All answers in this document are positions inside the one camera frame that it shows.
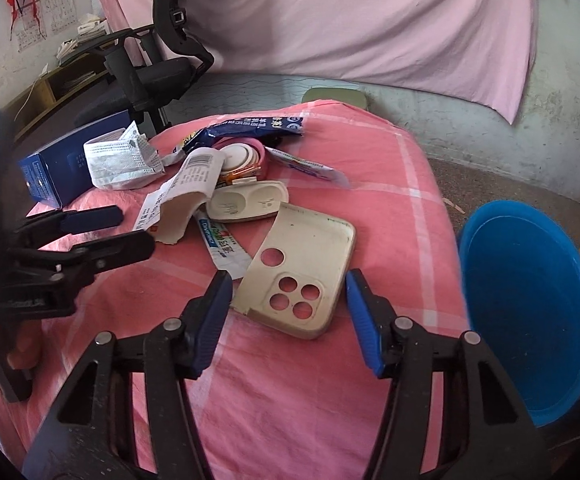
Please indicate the blue snack packet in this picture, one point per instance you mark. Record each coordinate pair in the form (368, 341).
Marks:
(260, 125)

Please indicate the blue plastic bucket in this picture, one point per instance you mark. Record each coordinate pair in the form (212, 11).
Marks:
(520, 300)

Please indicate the small orange packet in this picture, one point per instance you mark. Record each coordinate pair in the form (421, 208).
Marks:
(235, 177)

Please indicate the beige phone case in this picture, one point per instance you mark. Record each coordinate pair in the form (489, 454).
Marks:
(310, 245)

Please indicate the blue cardboard box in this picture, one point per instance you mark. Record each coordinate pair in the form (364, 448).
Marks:
(60, 165)

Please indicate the white paper receipt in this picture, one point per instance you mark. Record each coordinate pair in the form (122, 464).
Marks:
(147, 210)

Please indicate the person's left hand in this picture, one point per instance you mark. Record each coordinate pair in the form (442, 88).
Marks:
(22, 350)

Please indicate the white double-lid lens case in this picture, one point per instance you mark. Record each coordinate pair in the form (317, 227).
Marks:
(245, 202)

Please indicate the low wooden shelf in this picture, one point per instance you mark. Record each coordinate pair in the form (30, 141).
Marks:
(45, 95)

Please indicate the black office chair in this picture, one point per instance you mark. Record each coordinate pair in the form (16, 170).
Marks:
(160, 77)

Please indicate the pile of papers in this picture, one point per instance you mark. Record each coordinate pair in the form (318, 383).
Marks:
(90, 26)

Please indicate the crushed white paper cup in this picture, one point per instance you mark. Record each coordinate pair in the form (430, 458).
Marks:
(195, 175)

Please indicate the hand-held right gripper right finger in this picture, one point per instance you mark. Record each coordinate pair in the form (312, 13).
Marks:
(362, 320)

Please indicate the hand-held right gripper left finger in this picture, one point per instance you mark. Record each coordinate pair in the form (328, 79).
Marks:
(215, 310)

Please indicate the pink hanging sheet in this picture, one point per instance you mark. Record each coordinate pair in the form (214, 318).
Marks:
(345, 20)

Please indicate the green plastic stool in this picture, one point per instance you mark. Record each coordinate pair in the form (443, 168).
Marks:
(330, 96)

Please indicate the pink checked tablecloth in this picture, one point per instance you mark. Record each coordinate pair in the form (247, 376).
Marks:
(395, 185)

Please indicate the wall calendar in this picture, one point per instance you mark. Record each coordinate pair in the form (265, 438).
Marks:
(55, 15)

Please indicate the white face mask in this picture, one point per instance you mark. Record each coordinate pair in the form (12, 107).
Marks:
(115, 160)

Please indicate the white toothpaste tube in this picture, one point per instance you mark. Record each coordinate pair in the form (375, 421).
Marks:
(222, 247)

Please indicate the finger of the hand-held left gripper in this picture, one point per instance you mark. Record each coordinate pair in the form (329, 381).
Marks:
(120, 252)
(92, 218)

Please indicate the white and blue sachet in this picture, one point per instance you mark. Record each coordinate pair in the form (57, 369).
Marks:
(305, 165)

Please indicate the pink round container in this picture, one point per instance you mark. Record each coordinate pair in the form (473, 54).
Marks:
(237, 157)

